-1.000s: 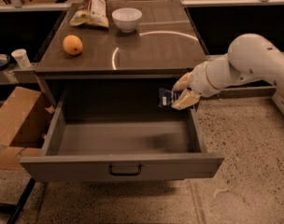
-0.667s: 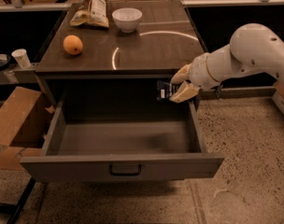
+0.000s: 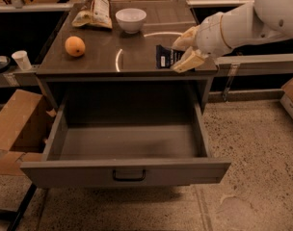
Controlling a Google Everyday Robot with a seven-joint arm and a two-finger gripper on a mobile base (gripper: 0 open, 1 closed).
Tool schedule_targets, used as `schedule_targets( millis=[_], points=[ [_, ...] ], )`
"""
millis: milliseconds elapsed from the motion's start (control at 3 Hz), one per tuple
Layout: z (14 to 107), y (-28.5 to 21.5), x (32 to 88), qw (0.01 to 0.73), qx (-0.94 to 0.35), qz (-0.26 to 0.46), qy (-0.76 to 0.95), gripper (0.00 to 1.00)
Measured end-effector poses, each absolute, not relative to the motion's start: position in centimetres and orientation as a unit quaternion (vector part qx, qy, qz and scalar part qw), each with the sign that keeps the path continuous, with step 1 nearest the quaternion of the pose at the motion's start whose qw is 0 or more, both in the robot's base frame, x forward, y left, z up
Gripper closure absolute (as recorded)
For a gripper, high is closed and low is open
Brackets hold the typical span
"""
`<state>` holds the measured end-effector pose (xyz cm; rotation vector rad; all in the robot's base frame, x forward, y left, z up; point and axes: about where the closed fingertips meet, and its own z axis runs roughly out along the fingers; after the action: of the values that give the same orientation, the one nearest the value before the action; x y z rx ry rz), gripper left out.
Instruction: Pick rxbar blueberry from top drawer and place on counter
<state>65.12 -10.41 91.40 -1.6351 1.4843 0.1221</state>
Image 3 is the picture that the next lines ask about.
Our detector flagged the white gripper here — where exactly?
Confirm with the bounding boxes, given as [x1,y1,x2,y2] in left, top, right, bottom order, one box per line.
[172,13,232,73]

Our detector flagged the grey drawer cabinet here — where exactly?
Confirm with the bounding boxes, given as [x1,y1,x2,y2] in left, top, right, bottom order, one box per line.
[37,0,218,108]

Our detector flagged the orange fruit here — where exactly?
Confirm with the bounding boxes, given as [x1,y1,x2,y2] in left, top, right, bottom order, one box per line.
[65,37,86,57]

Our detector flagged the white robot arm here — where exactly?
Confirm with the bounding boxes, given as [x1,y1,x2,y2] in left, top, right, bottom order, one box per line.
[172,0,293,73]

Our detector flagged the black metal stand leg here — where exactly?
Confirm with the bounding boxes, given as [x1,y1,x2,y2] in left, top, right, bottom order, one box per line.
[0,184,37,231]

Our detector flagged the white paper cup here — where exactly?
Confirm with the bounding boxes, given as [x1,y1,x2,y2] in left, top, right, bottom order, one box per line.
[12,50,32,70]

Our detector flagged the white ceramic bowl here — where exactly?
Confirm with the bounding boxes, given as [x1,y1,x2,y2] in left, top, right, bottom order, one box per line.
[116,8,147,34]

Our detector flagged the grey metal shelf rail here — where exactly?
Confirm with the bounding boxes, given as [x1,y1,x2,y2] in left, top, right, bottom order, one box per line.
[213,53,293,101]

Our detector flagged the dark round plate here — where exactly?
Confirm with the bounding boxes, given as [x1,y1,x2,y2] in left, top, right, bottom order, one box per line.
[0,56,11,73]

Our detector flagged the tan chip bag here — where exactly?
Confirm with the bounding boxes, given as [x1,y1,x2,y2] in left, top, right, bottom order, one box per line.
[72,0,112,29]

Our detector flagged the dark blue rxbar wrapper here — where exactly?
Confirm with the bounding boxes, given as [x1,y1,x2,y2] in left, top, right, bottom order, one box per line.
[156,45,184,68]

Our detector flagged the open grey top drawer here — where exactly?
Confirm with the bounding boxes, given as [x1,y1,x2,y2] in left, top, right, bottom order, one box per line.
[21,82,230,188]

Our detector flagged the brown cardboard box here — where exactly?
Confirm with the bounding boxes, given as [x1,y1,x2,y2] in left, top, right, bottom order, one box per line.
[0,90,56,176]

